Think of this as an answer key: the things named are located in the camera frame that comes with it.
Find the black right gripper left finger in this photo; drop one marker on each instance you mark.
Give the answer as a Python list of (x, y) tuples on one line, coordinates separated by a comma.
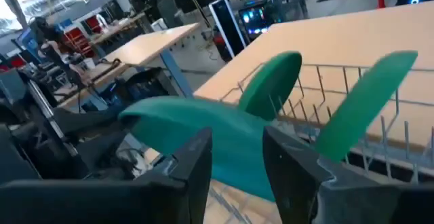
[(101, 203)]

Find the light wooden side table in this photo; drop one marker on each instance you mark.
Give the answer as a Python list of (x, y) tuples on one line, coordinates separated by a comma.
[(146, 47)]

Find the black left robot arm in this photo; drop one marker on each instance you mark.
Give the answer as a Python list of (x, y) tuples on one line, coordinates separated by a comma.
[(101, 149)]

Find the red white shelf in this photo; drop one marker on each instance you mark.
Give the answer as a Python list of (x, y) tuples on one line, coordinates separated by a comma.
[(78, 35)]

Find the white-framed black panel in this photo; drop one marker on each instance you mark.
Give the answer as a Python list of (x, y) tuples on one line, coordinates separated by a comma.
[(225, 23)]

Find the green round plate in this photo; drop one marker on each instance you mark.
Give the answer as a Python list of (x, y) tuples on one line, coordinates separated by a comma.
[(271, 81), (366, 105), (220, 139)]

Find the computer with coloured lights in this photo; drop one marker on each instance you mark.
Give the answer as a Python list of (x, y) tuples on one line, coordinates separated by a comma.
[(257, 20)]

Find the person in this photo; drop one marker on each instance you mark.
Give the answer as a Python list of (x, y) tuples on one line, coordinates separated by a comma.
[(54, 54)]

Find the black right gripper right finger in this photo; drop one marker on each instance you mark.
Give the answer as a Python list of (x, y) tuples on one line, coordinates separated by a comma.
[(356, 205)]

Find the light wooden desk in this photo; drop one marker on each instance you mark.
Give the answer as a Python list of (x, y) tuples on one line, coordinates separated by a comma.
[(339, 37)]

